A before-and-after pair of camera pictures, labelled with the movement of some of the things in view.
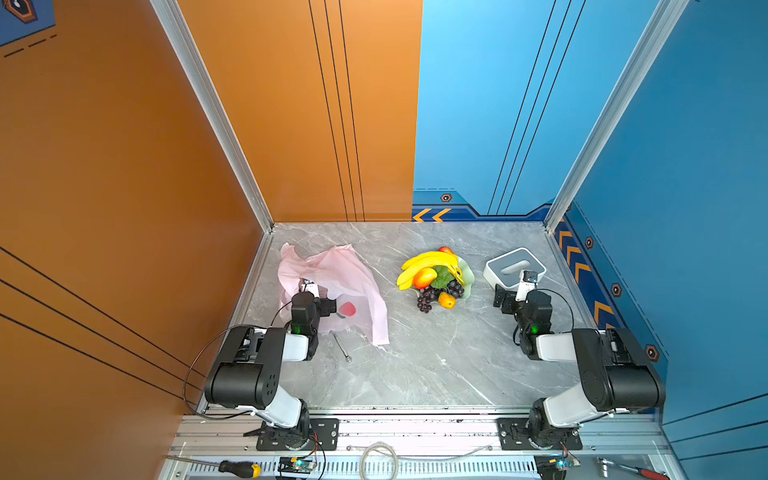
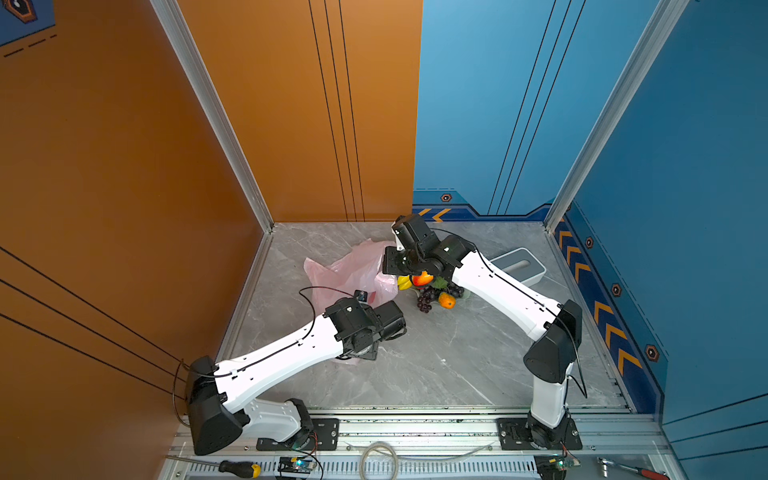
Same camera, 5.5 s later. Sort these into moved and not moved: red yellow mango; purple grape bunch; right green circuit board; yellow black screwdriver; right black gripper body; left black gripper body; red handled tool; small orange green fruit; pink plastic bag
Moved: right black gripper body; left black gripper body; pink plastic bag
Not moved: yellow black screwdriver; right green circuit board; red handled tool; small orange green fruit; red yellow mango; purple grape bunch
